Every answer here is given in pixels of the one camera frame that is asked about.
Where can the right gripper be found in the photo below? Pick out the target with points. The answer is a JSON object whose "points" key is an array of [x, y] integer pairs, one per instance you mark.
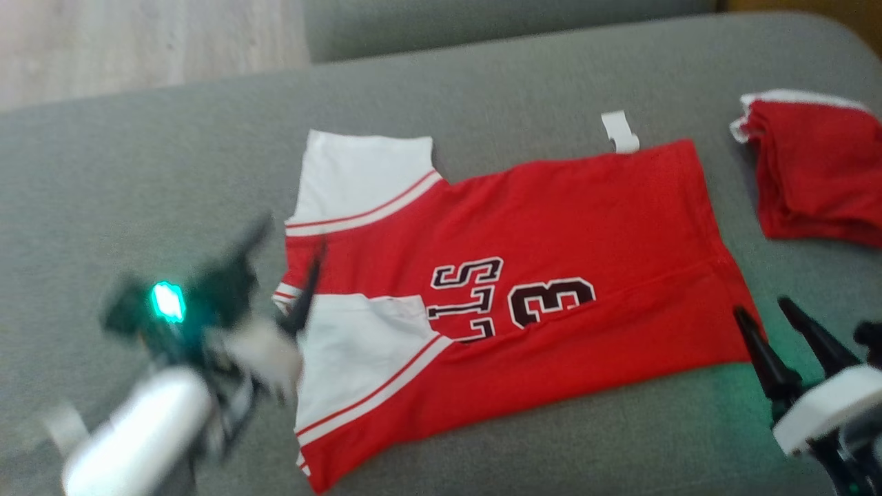
{"points": [[827, 406]]}

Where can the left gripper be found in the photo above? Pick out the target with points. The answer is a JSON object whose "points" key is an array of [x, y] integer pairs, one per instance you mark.
{"points": [[220, 296]]}

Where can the red shorts with white stripe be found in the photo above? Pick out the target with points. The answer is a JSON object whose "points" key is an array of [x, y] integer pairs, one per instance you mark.
{"points": [[820, 172]]}

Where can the red jersey with white sleeves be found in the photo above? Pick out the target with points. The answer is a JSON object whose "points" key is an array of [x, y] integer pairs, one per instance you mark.
{"points": [[551, 227]]}

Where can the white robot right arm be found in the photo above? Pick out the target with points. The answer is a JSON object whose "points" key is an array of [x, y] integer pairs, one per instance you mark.
{"points": [[861, 468]]}

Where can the grey sofa seat cushion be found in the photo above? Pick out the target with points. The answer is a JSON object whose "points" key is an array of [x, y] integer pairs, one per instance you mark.
{"points": [[172, 158]]}

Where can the grey sofa back cushion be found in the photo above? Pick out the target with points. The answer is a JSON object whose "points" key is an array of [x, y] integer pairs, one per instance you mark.
{"points": [[482, 27]]}

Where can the yellow cushion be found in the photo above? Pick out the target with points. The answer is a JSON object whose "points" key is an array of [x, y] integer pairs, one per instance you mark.
{"points": [[813, 10]]}

